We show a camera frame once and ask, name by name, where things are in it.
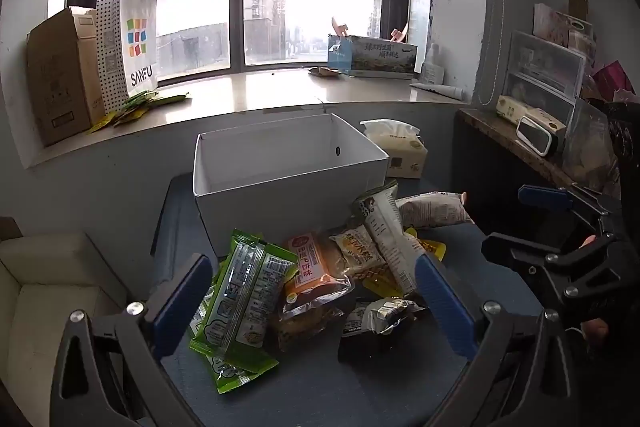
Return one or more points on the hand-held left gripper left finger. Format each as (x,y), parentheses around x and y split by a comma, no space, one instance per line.
(180,302)

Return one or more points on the beige orange snack packet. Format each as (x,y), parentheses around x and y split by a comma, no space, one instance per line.
(357,249)

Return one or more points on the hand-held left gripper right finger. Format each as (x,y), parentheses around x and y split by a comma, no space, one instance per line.
(442,302)

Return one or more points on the white bag with coloured squares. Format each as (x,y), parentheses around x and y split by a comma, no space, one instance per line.
(137,42)

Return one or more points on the beige tissue pack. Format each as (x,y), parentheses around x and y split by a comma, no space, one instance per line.
(400,154)

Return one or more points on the white cardboard box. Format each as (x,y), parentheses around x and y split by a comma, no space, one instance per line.
(280,202)

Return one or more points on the crumpled silver snack packet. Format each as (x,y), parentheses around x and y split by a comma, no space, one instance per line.
(387,312)

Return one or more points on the green snack packet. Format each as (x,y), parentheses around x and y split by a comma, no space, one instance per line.
(245,297)
(227,374)

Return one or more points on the pink dinosaur figure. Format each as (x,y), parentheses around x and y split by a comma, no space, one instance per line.
(340,27)
(398,34)

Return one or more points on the small open cardboard box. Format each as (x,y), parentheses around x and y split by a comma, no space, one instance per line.
(577,2)

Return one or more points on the white bottle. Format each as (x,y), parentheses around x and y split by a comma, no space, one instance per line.
(431,72)

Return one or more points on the black snack packet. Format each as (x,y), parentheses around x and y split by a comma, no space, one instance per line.
(370,348)

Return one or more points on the clear plastic container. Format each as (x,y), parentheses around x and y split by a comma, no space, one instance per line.
(590,152)

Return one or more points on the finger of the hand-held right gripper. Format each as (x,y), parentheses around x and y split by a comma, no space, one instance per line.
(515,252)
(545,197)

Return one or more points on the person's right hand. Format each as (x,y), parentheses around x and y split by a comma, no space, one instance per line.
(597,332)

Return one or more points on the clear plastic drawer unit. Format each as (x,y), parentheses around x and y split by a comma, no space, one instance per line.
(542,72)

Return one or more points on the small flat packet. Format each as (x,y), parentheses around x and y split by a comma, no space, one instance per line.
(325,72)

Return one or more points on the white tube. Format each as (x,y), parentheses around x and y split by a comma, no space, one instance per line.
(442,89)

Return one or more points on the dotted paper bag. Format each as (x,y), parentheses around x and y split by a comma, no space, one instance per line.
(110,57)

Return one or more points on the printed tissue box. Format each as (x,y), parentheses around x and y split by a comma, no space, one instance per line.
(372,54)

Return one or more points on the white pinkish snack packet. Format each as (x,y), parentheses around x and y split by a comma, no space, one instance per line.
(435,209)

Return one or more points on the yellow chip packet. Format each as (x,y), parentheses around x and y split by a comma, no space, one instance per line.
(434,248)

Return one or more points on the pink patterned box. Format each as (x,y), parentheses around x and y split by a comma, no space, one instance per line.
(555,24)

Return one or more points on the clear orange label pastry packet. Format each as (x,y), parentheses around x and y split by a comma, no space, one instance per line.
(312,287)

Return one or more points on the pile of green yellow sachets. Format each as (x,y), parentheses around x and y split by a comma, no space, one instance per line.
(135,104)

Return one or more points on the long white snack packet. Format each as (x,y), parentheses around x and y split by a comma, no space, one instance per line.
(387,232)

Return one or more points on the cream sofa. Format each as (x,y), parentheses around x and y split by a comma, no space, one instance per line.
(45,297)

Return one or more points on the white framed black device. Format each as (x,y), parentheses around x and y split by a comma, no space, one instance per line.
(537,136)

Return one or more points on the brown cardboard box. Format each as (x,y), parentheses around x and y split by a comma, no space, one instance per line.
(57,77)

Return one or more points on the beige green carton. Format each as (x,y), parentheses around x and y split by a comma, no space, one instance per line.
(530,113)

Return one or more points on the red gift box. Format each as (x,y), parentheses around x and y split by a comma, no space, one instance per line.
(612,79)

